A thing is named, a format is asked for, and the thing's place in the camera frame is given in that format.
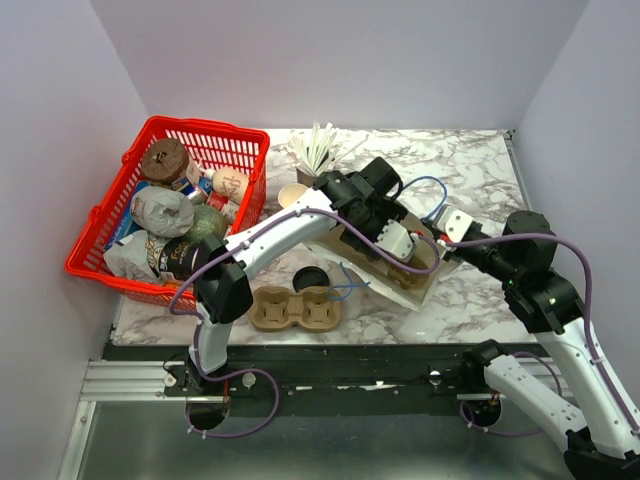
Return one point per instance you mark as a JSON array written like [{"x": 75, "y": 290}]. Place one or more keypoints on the bundle of white straws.
[{"x": 316, "y": 152}]

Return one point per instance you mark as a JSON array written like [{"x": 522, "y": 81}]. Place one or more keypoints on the black plastic cup lid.
[{"x": 310, "y": 276}]

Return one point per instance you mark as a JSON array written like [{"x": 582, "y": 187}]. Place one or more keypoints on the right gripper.
[{"x": 452, "y": 254}]

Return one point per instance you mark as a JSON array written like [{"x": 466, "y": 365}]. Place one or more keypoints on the grey straw holder cup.
[{"x": 305, "y": 177}]

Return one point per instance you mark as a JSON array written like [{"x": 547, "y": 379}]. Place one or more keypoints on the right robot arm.
[{"x": 597, "y": 433}]

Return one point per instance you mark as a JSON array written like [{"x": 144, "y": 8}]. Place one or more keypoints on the red blue drink can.
[{"x": 197, "y": 187}]

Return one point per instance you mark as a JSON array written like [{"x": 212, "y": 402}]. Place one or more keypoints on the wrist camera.
[
  {"x": 452, "y": 224},
  {"x": 396, "y": 240}
]

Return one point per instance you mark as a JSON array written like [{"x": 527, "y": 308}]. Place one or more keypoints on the white printed food bag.
[{"x": 136, "y": 257}]

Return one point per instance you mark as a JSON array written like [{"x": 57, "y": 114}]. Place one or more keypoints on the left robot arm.
[{"x": 224, "y": 269}]

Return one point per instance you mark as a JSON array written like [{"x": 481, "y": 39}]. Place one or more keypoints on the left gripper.
[{"x": 356, "y": 241}]

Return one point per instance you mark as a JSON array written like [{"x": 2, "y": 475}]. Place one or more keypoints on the green melon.
[{"x": 207, "y": 221}]

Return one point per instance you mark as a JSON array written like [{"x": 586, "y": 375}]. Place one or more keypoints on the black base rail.
[{"x": 322, "y": 380}]

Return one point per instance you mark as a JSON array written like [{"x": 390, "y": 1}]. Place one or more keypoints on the black ice cream tub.
[{"x": 177, "y": 259}]

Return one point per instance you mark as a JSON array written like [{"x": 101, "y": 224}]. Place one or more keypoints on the beige drink bottle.
[{"x": 228, "y": 182}]

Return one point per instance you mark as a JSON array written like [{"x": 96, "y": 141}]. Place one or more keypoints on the blue checkered paper bag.
[{"x": 400, "y": 290}]

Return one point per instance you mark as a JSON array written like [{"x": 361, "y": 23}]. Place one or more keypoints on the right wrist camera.
[{"x": 452, "y": 224}]

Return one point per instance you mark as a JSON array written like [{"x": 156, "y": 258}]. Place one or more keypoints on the grey paper food bag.
[{"x": 162, "y": 212}]

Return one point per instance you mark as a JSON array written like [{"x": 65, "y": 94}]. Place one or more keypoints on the red plastic basket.
[{"x": 212, "y": 144}]

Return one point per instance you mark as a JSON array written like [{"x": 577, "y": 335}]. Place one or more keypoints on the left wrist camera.
[{"x": 396, "y": 240}]

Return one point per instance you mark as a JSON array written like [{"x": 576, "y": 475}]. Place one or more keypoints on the cardboard cup carrier tray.
[{"x": 277, "y": 309}]

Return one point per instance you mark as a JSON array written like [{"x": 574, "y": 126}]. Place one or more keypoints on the brown round bread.
[{"x": 165, "y": 163}]

